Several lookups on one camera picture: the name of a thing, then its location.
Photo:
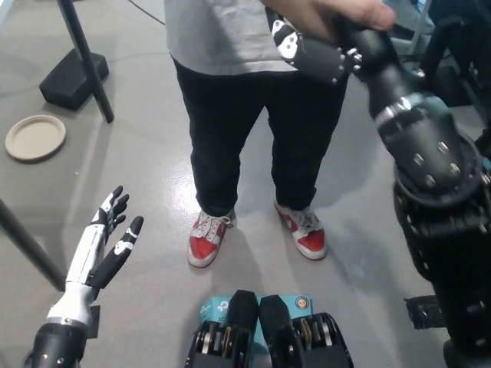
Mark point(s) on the person's bare right hand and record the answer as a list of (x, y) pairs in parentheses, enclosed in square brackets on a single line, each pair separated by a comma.
[(326, 11)]

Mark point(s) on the beige paper plate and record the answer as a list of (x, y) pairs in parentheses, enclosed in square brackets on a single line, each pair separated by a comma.
[(35, 138)]

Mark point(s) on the teal cardboard box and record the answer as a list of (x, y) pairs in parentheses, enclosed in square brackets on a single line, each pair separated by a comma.
[(213, 306)]

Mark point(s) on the white metal frame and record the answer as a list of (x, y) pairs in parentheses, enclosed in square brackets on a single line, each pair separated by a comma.
[(418, 32)]

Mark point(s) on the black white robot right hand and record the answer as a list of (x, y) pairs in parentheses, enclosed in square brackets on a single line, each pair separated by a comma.
[(377, 57)]

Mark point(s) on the black object at edge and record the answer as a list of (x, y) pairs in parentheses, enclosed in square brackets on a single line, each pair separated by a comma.
[(486, 138)]

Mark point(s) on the black equipment stand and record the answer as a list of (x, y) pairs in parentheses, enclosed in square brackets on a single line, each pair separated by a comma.
[(460, 69)]

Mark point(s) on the black slanted metal pole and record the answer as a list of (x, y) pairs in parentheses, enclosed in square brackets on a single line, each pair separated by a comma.
[(92, 73), (28, 245)]

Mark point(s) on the person grey shirt black trousers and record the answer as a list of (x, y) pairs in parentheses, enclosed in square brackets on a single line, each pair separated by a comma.
[(230, 115)]

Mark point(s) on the black tag at right wrist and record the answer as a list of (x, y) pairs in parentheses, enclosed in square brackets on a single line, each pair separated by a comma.
[(422, 310)]

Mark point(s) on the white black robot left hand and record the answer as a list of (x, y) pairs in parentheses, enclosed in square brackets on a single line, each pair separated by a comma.
[(89, 255)]

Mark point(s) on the black tag at left wrist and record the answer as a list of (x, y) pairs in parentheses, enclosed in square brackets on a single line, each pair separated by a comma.
[(94, 322)]

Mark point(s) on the red white sneaker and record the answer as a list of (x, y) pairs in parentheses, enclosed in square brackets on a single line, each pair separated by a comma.
[(308, 237), (205, 245)]

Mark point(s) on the black foam block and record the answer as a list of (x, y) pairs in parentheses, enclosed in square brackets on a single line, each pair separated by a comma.
[(69, 80)]

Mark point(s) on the black tag at wrist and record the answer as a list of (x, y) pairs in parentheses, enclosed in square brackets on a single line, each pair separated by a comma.
[(422, 310), (94, 322)]

